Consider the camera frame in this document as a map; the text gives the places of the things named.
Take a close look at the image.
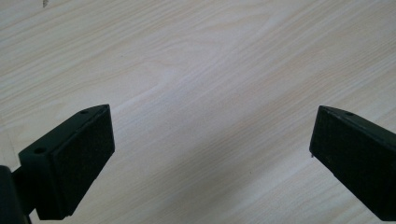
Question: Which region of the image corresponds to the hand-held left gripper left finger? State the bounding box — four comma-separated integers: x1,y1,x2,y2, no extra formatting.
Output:
18,104,116,221

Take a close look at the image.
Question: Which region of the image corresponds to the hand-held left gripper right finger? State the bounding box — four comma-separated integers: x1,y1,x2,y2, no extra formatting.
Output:
308,105,396,222

